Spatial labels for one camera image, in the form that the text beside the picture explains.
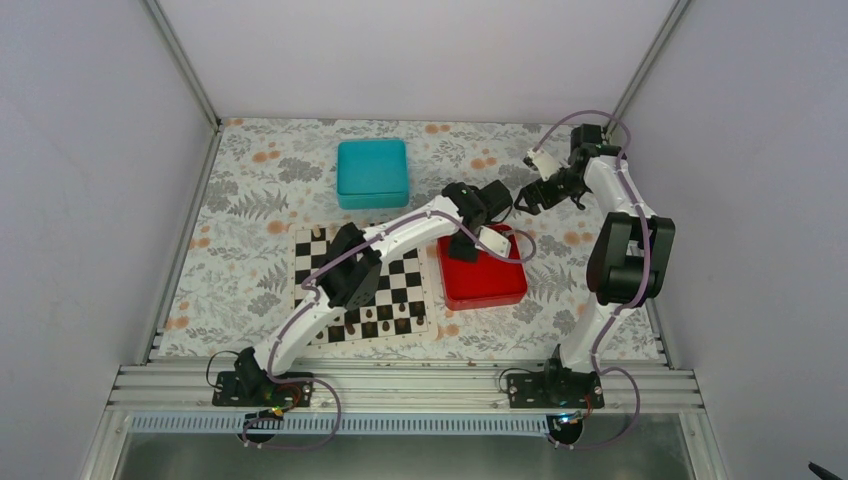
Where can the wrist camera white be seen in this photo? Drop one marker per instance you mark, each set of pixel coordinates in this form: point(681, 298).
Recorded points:
point(493, 242)
point(542, 162)

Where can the black white chessboard mat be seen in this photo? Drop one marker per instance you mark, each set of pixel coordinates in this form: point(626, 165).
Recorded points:
point(405, 280)

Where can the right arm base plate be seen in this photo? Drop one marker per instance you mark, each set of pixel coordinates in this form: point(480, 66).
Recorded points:
point(570, 390)

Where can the aluminium rail frame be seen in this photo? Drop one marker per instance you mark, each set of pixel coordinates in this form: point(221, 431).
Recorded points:
point(402, 388)

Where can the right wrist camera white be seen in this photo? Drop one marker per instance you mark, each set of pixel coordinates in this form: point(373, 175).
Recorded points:
point(542, 162)

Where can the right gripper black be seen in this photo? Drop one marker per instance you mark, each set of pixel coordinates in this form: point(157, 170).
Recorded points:
point(530, 193)

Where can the teal plastic box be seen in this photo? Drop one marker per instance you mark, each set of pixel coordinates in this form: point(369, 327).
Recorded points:
point(372, 174)

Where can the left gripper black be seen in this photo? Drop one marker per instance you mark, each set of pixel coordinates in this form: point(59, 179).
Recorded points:
point(457, 252)

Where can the red plastic tray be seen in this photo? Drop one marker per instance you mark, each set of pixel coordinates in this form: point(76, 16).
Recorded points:
point(484, 284)

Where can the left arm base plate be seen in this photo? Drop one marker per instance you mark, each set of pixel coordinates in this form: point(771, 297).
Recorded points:
point(233, 392)

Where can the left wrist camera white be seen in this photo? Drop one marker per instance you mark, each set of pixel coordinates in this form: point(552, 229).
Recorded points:
point(493, 242)

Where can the floral patterned tablecloth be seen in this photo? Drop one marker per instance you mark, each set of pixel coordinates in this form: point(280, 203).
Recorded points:
point(274, 176)

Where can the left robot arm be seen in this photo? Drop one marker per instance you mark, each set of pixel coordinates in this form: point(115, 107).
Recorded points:
point(349, 275)

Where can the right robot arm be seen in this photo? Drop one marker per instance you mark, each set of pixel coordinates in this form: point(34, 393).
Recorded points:
point(629, 260)

